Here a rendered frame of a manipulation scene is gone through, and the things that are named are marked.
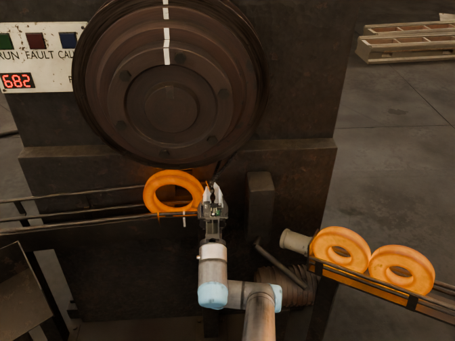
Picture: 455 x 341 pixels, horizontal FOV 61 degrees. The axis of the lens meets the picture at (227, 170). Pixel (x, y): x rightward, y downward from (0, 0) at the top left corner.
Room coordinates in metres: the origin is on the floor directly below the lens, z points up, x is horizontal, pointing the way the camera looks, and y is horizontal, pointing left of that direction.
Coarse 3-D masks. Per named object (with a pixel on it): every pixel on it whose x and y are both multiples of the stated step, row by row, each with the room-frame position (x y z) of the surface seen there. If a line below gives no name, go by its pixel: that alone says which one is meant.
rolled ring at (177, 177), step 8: (152, 176) 0.89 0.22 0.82; (160, 176) 0.87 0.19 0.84; (168, 176) 0.87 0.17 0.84; (176, 176) 0.87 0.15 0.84; (184, 176) 0.88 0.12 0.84; (192, 176) 0.90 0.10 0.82; (152, 184) 0.87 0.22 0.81; (160, 184) 0.87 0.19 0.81; (168, 184) 0.87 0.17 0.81; (176, 184) 0.87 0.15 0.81; (184, 184) 0.87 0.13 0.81; (192, 184) 0.87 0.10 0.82; (200, 184) 0.89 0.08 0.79; (144, 192) 0.87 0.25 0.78; (152, 192) 0.87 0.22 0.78; (192, 192) 0.87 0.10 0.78; (200, 192) 0.87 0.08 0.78; (144, 200) 0.87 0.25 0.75; (152, 200) 0.87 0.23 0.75; (192, 200) 0.89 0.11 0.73; (200, 200) 0.87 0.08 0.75; (152, 208) 0.87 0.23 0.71; (160, 208) 0.88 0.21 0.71; (168, 208) 0.89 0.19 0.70; (176, 208) 0.89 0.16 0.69; (184, 208) 0.89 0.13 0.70; (192, 208) 0.87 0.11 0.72; (160, 216) 0.87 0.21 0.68
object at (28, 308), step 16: (0, 256) 0.69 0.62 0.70; (16, 256) 0.72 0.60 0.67; (0, 272) 0.68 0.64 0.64; (16, 272) 0.71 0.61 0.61; (32, 272) 0.62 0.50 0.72; (0, 288) 0.66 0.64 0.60; (16, 288) 0.66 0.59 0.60; (32, 288) 0.65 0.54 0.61; (0, 304) 0.61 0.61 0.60; (16, 304) 0.61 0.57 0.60; (32, 304) 0.60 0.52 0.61; (48, 304) 0.57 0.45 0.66; (0, 320) 0.56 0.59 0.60; (16, 320) 0.56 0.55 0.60; (32, 320) 0.56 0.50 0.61; (0, 336) 0.52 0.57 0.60; (16, 336) 0.52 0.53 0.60
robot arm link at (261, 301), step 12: (252, 288) 0.64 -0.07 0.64; (264, 288) 0.63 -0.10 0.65; (276, 288) 0.64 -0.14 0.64; (240, 300) 0.61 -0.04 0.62; (252, 300) 0.58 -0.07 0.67; (264, 300) 0.57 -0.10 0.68; (276, 300) 0.61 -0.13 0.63; (252, 312) 0.53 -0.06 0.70; (264, 312) 0.52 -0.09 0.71; (276, 312) 0.60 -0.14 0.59; (252, 324) 0.48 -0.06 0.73; (264, 324) 0.48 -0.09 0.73; (252, 336) 0.43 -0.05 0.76; (264, 336) 0.43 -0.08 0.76
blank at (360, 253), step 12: (324, 228) 0.75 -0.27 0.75; (336, 228) 0.73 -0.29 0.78; (324, 240) 0.72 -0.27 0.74; (336, 240) 0.71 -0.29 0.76; (348, 240) 0.69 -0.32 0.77; (360, 240) 0.69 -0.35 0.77; (324, 252) 0.72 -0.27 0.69; (360, 252) 0.67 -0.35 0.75; (348, 264) 0.68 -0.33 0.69; (360, 264) 0.67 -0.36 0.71
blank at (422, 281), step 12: (384, 252) 0.65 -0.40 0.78; (396, 252) 0.64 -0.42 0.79; (408, 252) 0.63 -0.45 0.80; (372, 264) 0.65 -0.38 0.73; (384, 264) 0.64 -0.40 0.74; (396, 264) 0.63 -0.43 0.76; (408, 264) 0.62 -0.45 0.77; (420, 264) 0.60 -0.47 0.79; (372, 276) 0.65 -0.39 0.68; (384, 276) 0.64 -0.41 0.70; (396, 276) 0.64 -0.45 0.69; (420, 276) 0.60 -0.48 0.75; (432, 276) 0.59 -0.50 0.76; (408, 288) 0.60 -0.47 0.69; (420, 288) 0.59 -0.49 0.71
